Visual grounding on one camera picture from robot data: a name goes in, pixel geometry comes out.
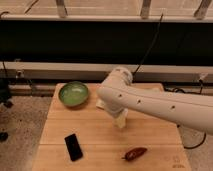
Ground red chili pepper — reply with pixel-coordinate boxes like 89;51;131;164
123;147;147;162

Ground green ceramic bowl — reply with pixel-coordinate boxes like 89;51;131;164
58;81;89;107

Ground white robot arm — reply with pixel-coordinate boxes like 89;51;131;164
97;67;213;135

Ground grey metal rail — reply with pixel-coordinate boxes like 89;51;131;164
0;60;213;83

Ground black floor cables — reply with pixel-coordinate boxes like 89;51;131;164
166;87;208;150

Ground black hanging cable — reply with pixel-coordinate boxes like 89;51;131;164
132;13;165;76

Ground black chair base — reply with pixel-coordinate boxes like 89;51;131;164
0;79;13;142

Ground black rectangular eraser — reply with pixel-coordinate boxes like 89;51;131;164
64;134;83;161

